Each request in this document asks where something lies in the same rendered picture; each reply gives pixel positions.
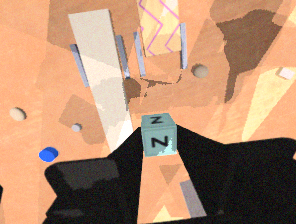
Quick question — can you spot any white strip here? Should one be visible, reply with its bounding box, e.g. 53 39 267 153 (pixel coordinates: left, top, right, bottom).
68 9 134 152

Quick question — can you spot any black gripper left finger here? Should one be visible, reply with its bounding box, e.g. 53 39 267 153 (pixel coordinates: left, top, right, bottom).
44 127 144 224

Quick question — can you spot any pale teal cube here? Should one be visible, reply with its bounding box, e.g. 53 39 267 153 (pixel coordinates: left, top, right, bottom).
141 113 177 157

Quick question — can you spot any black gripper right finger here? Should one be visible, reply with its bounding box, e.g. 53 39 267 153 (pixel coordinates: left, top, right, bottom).
176 124 296 216

